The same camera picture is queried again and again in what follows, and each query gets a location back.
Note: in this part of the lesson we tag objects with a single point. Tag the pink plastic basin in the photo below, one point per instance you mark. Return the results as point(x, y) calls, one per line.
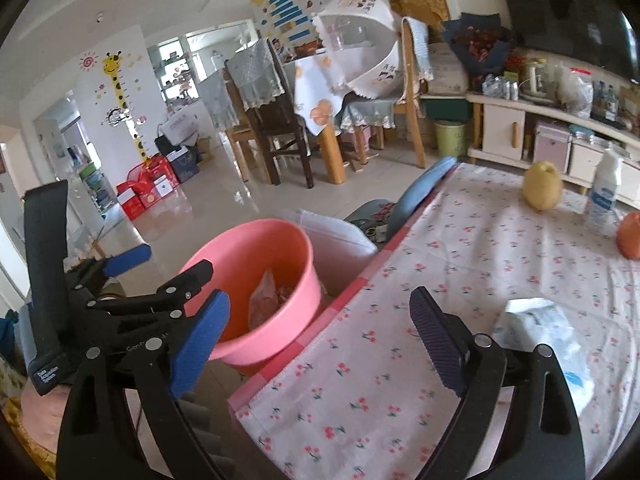
point(266, 268)

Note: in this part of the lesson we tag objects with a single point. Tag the black television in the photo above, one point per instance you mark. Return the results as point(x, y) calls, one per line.
point(593, 31)

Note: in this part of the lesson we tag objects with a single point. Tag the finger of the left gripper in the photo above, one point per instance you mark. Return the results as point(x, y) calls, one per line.
point(126, 261)
point(171, 296)

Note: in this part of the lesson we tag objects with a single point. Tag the grey cushioned stool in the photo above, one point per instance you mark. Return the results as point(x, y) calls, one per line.
point(341, 250)

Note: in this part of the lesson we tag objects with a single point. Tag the giraffe height wall sticker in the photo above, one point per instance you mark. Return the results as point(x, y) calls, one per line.
point(111, 68)

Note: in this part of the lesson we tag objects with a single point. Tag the wooden dining chair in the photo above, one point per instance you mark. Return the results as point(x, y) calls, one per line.
point(380, 113)

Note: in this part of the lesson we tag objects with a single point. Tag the white milk bottle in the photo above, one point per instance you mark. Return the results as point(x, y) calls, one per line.
point(603, 192)

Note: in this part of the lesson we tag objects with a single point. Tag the blue chair back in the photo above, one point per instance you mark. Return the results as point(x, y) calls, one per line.
point(416, 193)

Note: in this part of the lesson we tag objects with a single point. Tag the red apple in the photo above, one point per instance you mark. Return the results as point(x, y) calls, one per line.
point(628, 236)

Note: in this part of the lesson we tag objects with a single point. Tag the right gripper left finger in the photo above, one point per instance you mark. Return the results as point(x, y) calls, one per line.
point(98, 439)

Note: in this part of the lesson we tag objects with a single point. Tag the red gift boxes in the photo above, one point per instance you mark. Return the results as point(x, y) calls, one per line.
point(145, 186)

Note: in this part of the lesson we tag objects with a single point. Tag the dark flower bouquet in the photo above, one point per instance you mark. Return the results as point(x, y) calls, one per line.
point(479, 41)

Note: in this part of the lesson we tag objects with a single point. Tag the white tv cabinet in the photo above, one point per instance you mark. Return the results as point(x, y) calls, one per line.
point(519, 133)

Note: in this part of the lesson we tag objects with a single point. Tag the cherry print tablecloth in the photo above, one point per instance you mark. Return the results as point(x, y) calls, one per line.
point(363, 400)

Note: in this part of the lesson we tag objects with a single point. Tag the dark wooden chair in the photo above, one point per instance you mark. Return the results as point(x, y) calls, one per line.
point(268, 104)

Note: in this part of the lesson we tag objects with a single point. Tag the small yellow pear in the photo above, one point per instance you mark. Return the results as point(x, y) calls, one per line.
point(542, 186)

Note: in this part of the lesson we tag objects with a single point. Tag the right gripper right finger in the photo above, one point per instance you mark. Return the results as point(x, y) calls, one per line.
point(541, 438)

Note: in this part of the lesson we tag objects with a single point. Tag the dining table with cloth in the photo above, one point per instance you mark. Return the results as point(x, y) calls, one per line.
point(318, 90)

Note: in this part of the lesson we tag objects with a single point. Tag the green trash bin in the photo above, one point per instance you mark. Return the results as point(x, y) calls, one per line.
point(450, 138)

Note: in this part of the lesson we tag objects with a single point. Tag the white mesh food cover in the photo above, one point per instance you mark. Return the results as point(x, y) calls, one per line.
point(362, 40)

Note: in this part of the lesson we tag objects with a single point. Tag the pink storage box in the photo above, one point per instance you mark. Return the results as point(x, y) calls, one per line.
point(552, 144)

